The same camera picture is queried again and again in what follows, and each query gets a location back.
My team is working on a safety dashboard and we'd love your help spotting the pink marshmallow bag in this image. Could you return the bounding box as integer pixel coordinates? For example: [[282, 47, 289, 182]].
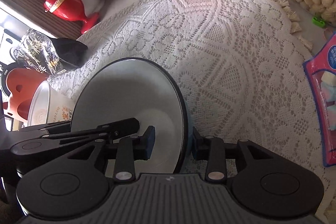
[[302, 30, 336, 168]]

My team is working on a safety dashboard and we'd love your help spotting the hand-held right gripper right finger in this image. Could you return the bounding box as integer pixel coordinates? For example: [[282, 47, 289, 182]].
[[188, 126, 279, 181]]

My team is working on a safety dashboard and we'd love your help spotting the green clip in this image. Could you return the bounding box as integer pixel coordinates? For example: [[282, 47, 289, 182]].
[[312, 15, 326, 28]]

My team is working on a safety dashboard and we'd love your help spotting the orange plastic chair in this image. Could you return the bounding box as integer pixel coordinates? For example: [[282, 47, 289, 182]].
[[5, 68, 49, 119]]

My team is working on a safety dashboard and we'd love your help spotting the white disposable food container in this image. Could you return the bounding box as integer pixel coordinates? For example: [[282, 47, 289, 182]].
[[28, 80, 77, 132]]

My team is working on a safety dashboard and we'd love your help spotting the red vase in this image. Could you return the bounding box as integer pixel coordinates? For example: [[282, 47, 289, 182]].
[[36, 0, 101, 35]]

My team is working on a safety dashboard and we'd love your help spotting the white lace tablecloth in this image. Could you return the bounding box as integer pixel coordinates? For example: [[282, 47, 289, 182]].
[[50, 0, 336, 224]]

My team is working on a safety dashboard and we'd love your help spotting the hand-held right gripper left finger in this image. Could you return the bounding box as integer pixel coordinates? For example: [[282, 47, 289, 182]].
[[61, 126, 156, 184]]

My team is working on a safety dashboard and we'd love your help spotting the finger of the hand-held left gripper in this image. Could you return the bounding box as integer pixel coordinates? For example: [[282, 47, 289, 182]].
[[19, 121, 72, 135], [10, 119, 140, 156]]

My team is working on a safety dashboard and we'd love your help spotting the black snack bag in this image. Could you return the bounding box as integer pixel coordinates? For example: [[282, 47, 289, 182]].
[[12, 28, 88, 77]]

